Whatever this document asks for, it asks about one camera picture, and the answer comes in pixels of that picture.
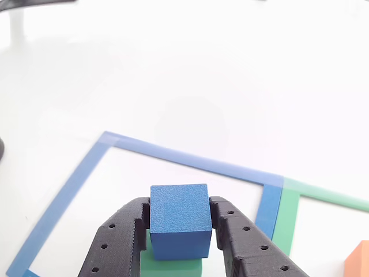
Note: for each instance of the orange cube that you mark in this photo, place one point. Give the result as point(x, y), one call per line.
point(359, 259)

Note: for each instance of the green cube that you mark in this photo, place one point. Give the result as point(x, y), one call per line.
point(173, 268)

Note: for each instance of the dark grey curved bar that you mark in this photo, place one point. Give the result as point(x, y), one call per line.
point(23, 3)

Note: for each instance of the green tape square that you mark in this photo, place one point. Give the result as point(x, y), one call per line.
point(285, 216)

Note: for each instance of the white post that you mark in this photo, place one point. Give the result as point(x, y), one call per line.
point(17, 26)

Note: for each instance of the small blue cube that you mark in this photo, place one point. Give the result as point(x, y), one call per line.
point(180, 213)

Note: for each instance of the blue tape square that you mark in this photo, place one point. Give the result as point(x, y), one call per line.
point(268, 207)

